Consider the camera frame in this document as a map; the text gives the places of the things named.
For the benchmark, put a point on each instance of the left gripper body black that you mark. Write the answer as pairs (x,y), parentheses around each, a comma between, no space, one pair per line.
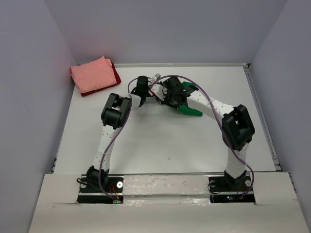
(146,92)

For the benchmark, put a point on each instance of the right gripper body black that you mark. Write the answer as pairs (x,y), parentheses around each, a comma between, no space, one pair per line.
(173,95)

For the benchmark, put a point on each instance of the green t shirt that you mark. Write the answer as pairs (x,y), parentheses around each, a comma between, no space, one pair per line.
(186,110)

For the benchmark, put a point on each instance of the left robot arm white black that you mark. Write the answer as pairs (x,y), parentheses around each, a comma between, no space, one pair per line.
(114,117)

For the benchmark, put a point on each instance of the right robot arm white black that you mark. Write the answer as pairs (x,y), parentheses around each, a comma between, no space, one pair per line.
(234,122)

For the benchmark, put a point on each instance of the dark red folded t shirt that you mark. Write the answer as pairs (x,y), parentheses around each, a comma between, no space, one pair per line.
(118,81)

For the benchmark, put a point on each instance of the pink folded t shirt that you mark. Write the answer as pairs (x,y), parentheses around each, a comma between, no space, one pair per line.
(94,75)

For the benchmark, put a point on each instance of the white cardboard front cover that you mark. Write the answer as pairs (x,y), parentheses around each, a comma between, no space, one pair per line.
(169,204)

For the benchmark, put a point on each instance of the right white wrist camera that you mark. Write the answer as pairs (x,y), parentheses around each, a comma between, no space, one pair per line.
(159,91)

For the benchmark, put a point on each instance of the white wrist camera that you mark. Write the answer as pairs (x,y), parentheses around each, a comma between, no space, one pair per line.
(155,78)
(159,91)

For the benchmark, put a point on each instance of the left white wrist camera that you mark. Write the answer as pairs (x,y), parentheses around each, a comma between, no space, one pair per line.
(155,78)

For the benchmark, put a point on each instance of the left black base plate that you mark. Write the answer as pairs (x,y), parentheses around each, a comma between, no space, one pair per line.
(90,193)

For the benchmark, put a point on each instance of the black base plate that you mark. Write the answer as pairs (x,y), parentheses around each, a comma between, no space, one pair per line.
(90,193)
(222,193)

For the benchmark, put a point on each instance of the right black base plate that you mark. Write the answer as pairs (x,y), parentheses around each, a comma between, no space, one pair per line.
(222,193)

